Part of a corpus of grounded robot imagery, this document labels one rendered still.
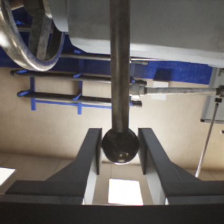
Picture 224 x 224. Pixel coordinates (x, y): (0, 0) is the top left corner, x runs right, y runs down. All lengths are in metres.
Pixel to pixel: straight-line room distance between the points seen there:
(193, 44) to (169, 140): 3.65
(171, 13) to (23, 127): 4.02
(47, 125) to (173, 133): 2.86
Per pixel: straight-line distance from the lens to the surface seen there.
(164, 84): 3.31
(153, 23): 0.20
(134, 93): 0.48
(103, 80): 2.91
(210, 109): 3.91
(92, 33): 0.20
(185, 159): 4.23
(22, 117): 4.03
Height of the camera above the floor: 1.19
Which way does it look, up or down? 16 degrees up
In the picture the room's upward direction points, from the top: 175 degrees counter-clockwise
